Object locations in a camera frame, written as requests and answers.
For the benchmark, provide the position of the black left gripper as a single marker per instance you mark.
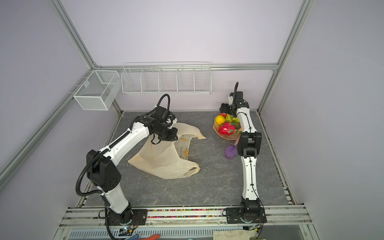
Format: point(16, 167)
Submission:
point(173, 136)

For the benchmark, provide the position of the pink purple spatula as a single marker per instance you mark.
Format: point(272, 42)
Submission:
point(231, 151)

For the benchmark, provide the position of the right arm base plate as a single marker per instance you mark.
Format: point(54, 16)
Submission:
point(235, 215)

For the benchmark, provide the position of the beige cloth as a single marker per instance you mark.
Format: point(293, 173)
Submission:
point(235, 235)

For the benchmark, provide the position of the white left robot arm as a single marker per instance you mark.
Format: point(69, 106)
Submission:
point(102, 166)

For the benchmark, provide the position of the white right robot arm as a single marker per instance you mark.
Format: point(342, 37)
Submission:
point(248, 148)

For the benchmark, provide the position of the pink wavy fruit plate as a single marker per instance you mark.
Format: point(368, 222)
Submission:
point(232, 137)

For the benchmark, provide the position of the green chayote fruit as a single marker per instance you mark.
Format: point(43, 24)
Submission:
point(232, 119)

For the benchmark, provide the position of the yellow lemon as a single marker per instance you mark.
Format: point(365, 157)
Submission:
point(219, 120)

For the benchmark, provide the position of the red dragon fruit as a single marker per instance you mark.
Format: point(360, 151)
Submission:
point(229, 129)

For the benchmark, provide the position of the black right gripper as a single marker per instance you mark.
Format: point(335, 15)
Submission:
point(224, 108)

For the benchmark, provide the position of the small white mesh basket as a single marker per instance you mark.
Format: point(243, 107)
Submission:
point(99, 90)

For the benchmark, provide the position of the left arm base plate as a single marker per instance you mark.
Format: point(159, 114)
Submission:
point(131, 217)

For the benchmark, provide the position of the cream plastic bag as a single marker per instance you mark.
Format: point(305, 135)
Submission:
point(169, 160)

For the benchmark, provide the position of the long white wire basket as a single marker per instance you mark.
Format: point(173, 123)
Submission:
point(167, 78)

